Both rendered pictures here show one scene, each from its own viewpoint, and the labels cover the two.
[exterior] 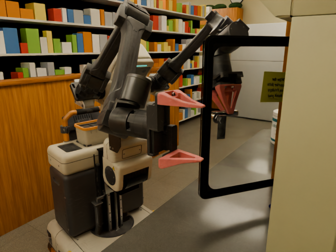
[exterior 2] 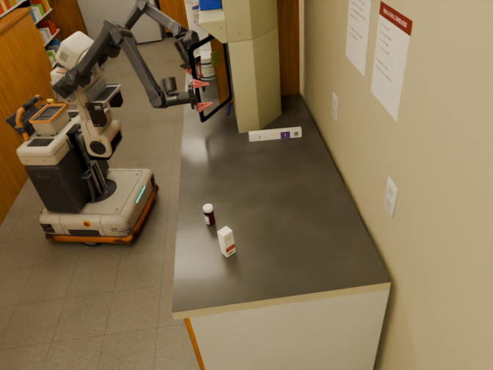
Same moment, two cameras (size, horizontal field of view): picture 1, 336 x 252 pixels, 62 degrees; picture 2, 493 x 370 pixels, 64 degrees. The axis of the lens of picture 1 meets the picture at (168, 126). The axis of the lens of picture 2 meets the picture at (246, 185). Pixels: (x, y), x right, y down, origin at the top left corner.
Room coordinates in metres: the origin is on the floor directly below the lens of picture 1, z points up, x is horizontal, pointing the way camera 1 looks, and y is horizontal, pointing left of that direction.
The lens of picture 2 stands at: (-0.98, 0.85, 1.99)
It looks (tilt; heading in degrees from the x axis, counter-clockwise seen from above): 38 degrees down; 324
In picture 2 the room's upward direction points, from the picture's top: 7 degrees counter-clockwise
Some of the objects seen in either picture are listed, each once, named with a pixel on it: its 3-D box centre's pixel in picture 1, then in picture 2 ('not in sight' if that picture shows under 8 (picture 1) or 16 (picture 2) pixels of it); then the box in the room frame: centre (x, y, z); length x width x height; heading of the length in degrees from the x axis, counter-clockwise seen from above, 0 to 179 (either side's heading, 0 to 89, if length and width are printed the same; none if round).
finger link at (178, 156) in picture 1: (180, 148); (202, 102); (0.49, -0.02, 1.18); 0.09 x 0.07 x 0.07; 56
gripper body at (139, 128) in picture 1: (149, 125); (185, 97); (0.53, 0.04, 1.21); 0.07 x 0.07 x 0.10; 56
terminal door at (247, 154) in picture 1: (255, 118); (211, 76); (0.69, -0.22, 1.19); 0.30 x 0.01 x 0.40; 110
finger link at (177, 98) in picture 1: (180, 111); (199, 87); (0.49, -0.02, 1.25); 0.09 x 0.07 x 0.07; 56
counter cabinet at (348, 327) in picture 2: not in sight; (258, 204); (0.43, -0.24, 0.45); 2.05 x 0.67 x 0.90; 145
